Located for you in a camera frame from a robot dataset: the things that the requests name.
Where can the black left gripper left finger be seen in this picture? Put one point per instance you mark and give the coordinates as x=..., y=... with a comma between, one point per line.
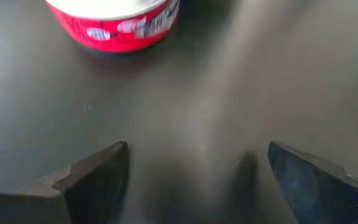
x=98, y=180

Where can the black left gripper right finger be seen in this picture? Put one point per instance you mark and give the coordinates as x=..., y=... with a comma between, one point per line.
x=309, y=186

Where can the silver-lid can red label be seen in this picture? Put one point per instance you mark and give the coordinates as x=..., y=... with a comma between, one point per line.
x=120, y=39

